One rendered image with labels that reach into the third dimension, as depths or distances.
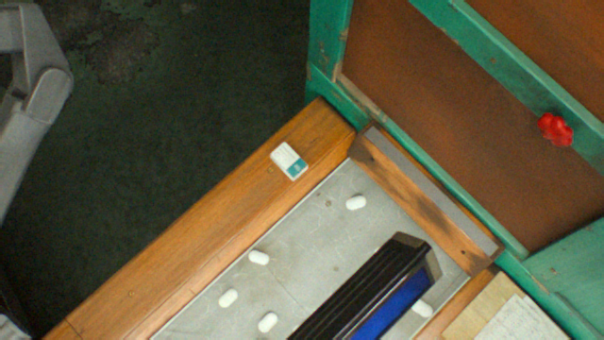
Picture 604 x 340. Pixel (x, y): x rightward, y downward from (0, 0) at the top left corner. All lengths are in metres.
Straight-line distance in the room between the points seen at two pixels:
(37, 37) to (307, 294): 0.60
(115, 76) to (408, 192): 1.26
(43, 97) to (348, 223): 0.57
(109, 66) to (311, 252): 1.19
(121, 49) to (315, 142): 1.12
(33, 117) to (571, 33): 0.62
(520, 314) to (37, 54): 0.83
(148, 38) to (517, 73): 1.60
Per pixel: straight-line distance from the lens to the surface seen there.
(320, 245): 1.18
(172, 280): 1.16
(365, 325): 0.81
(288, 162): 1.17
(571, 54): 0.71
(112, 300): 1.18
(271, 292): 1.17
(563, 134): 0.75
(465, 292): 1.18
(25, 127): 0.92
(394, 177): 1.12
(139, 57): 2.18
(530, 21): 0.71
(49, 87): 0.90
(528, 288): 1.20
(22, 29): 0.90
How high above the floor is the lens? 1.90
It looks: 72 degrees down
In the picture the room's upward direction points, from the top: 5 degrees clockwise
